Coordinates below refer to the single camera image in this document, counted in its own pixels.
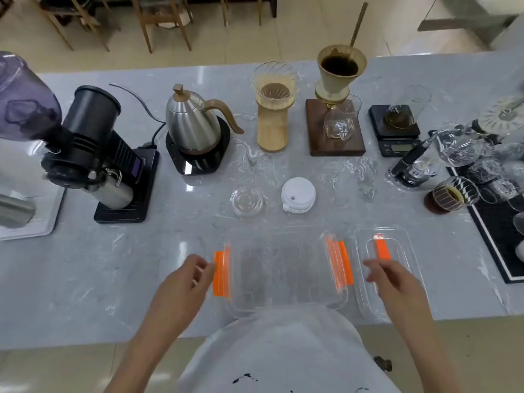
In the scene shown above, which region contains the person's left hand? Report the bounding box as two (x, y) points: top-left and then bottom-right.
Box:
(157, 254), (216, 334)

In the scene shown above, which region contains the person's right hand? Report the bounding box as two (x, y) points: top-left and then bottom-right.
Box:
(363, 259), (431, 329)

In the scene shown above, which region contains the person's right forearm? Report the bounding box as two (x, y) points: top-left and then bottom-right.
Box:
(387, 312), (464, 393)

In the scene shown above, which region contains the person's left forearm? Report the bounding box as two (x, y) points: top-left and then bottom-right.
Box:
(104, 310), (186, 393)

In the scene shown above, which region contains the clear lid with orange clip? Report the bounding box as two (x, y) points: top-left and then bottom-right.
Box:
(351, 227), (427, 321)

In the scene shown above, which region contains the clear container with orange clips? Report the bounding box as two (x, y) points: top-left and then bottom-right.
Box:
(213, 229), (354, 320)

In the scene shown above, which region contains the small clear glass lid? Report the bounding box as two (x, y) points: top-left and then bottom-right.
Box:
(230, 186), (265, 218)

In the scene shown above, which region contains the person's white shirt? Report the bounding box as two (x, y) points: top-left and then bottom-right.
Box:
(177, 306), (403, 393)

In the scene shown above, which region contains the white round plastic lid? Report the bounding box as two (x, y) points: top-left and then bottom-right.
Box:
(281, 177), (317, 214)

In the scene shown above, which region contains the black flat grinder scale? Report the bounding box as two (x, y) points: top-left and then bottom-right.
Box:
(93, 147), (160, 225)

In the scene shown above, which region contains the black kettle base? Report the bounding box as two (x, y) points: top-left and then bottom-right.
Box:
(165, 116), (231, 176)

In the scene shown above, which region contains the ribbed glass cup with coffee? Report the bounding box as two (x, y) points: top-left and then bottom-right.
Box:
(432, 176), (481, 212)

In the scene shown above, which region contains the steel dosing cup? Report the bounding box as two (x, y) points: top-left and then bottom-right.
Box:
(93, 167), (136, 210)

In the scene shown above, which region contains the black bar mat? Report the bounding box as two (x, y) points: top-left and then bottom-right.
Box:
(427, 130), (524, 284)

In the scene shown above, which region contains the black digital scale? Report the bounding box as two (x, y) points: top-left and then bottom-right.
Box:
(368, 104), (422, 157)

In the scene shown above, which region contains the clear patterned glass cup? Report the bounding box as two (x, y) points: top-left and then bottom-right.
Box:
(466, 159), (503, 185)
(488, 177), (521, 202)

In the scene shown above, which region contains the clear glass server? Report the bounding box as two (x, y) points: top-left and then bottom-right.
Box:
(435, 127), (493, 168)

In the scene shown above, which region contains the dark wooden dripper stand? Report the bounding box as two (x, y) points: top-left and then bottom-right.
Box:
(305, 98), (367, 157)

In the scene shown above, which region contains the clear glass carafe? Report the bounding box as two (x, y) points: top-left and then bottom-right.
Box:
(323, 94), (363, 141)

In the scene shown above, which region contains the steel gooseneck kettle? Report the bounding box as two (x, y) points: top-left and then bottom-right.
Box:
(109, 82), (245, 156)

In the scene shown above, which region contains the light wooden cylinder stand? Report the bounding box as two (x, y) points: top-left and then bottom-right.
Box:
(256, 98), (296, 153)

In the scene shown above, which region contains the clear glass cup with coffee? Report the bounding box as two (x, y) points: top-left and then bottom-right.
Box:
(386, 85), (433, 130)

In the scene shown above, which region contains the white tray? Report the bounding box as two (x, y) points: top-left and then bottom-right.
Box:
(0, 138), (66, 241)

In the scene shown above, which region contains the black coffee grinder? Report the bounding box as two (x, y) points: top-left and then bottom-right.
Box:
(40, 85), (145, 201)

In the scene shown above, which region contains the beige ceramic dripper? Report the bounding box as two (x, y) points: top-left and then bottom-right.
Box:
(315, 44), (368, 105)

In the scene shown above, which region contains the glass dripper with paper filter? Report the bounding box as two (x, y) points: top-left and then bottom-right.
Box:
(251, 61), (302, 109)

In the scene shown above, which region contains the steel cylinder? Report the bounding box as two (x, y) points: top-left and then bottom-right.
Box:
(0, 194), (37, 229)

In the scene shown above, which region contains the white round filter holder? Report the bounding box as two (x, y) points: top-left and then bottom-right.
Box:
(476, 95), (524, 134)

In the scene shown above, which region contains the wooden stirring stick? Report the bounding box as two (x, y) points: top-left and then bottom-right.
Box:
(349, 2), (369, 48)

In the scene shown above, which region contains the grinder with purple hopper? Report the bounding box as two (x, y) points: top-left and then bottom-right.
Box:
(0, 51), (63, 142)

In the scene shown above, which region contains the wooden chair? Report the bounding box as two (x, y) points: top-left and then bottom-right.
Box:
(27, 0), (112, 53)
(220, 0), (279, 28)
(130, 0), (194, 54)

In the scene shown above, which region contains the black-handled siphon burner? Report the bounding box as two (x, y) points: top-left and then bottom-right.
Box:
(386, 138), (442, 189)

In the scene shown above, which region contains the black power cable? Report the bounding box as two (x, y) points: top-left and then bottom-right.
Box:
(151, 123), (168, 150)

